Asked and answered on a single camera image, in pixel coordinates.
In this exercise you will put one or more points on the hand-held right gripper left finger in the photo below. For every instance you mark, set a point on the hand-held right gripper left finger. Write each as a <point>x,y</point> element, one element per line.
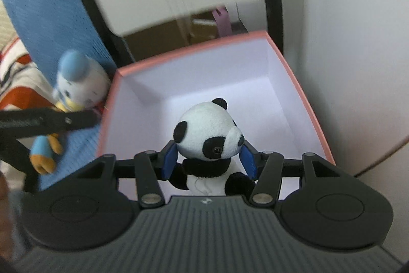
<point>169,161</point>

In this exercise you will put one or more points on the pink cardboard box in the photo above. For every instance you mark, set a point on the pink cardboard box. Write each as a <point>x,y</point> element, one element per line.
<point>223,68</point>

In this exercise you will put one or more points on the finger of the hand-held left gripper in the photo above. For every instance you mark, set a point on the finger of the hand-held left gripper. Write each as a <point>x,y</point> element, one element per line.
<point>76,121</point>

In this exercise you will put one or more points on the purple plastic item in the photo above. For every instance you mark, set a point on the purple plastic item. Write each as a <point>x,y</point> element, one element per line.
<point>223,22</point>

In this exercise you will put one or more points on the white quilted pad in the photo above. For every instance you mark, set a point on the white quilted pad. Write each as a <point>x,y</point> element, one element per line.
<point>6,26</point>

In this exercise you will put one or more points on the blue and white duck plush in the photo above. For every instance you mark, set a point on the blue and white duck plush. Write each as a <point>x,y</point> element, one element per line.
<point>80,84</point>

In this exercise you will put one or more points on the red and white striped blanket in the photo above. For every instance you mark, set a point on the red and white striped blanket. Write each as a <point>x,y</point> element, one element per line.
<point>22,84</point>

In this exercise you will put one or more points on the panda plush toy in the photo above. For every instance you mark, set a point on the panda plush toy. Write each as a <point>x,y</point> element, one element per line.
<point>207,135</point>

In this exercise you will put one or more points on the brown cardboard box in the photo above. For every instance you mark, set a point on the brown cardboard box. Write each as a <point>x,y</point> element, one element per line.
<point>166,36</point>

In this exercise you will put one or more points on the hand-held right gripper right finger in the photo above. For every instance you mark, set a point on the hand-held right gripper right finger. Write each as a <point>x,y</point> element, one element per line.
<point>248,161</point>

